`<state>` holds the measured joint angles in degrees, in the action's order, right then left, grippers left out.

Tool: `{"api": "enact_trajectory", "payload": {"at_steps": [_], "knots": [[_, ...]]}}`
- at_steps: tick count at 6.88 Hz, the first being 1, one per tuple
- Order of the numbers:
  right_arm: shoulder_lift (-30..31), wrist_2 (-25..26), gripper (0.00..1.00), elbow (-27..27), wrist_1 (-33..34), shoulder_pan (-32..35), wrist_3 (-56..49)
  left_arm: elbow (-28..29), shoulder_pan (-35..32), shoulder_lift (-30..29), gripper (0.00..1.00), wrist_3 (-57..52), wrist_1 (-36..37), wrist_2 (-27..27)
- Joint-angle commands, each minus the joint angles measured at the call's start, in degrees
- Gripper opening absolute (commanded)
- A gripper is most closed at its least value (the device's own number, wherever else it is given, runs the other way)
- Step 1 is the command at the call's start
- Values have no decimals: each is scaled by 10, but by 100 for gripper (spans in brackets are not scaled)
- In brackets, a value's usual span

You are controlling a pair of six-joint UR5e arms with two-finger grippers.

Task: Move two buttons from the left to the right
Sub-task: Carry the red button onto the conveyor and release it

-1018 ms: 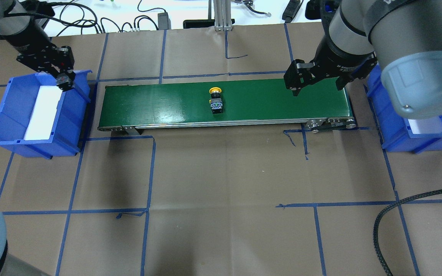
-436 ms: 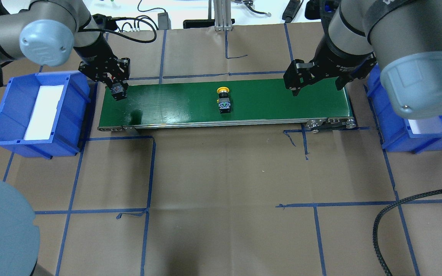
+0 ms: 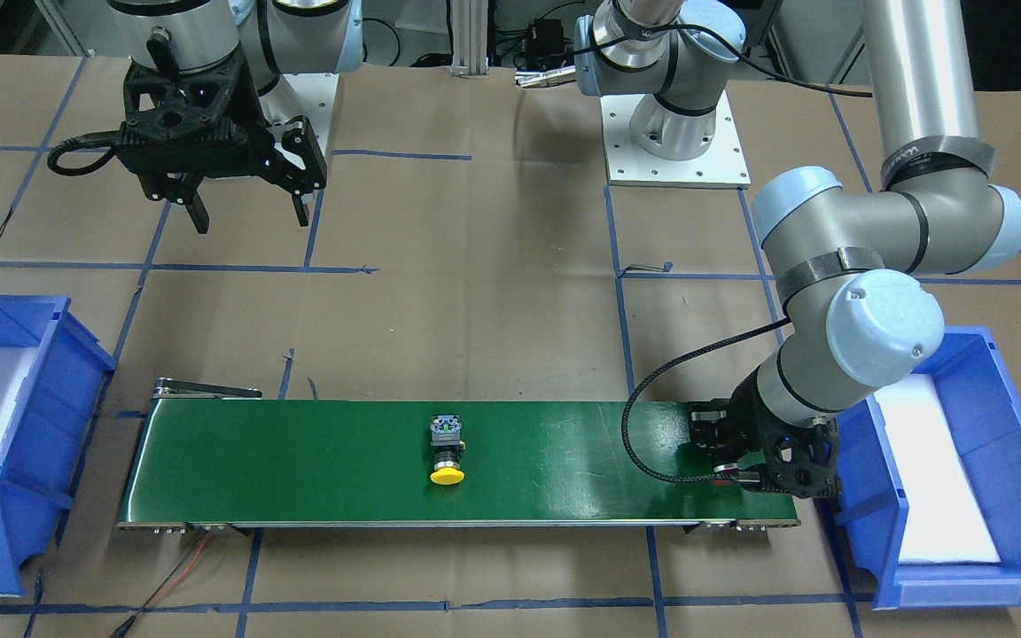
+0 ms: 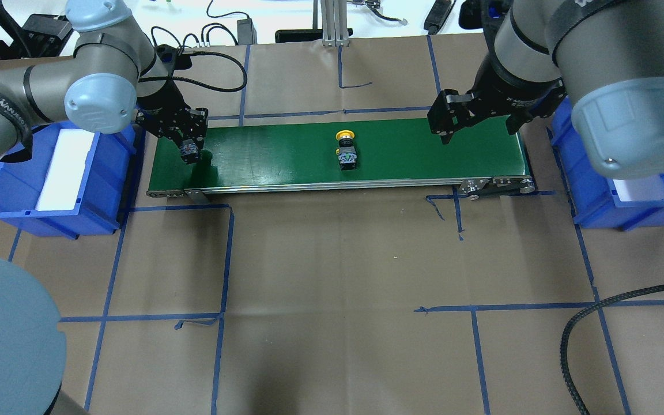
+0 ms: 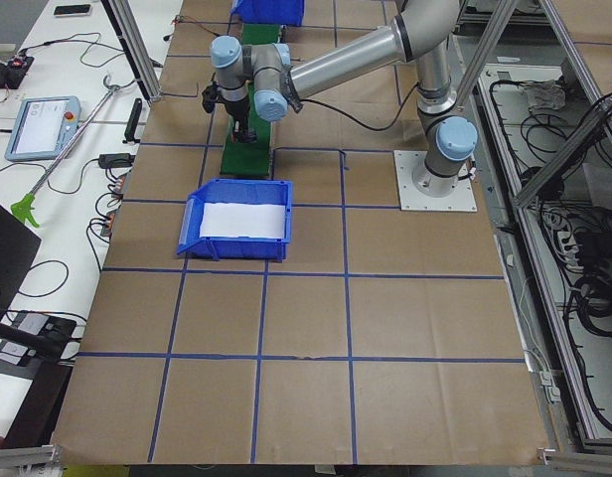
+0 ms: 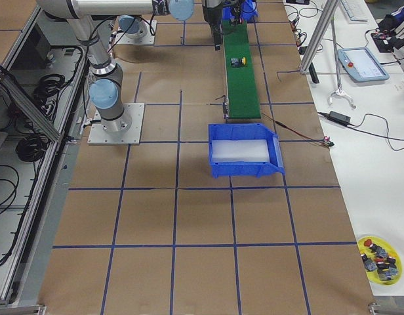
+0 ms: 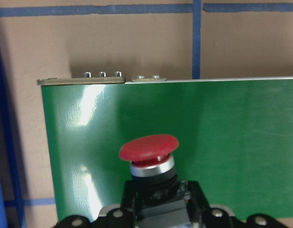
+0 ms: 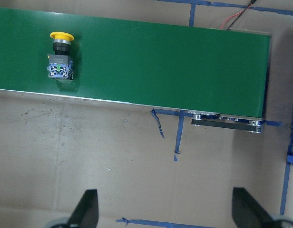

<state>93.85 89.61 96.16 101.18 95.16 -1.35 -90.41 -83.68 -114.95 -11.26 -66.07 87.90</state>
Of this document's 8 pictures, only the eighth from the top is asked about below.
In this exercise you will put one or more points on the green conveyor belt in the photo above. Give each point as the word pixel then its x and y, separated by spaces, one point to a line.
pixel 218 77

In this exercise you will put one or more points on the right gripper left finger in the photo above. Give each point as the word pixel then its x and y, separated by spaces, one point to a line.
pixel 86 213

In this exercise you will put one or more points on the yellow push button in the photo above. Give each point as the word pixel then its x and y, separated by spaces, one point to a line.
pixel 61 65

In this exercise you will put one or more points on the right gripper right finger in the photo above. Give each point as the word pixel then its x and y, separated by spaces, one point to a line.
pixel 247 212

